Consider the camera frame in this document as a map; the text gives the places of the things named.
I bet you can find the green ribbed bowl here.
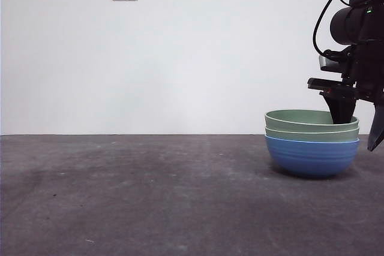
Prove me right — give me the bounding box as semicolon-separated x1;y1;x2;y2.
264;125;361;144
264;109;360;134

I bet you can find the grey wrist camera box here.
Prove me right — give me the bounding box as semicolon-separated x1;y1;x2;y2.
318;48;353;75

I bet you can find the blue ribbed bowl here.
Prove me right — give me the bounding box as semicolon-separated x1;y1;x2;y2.
264;134;361;179

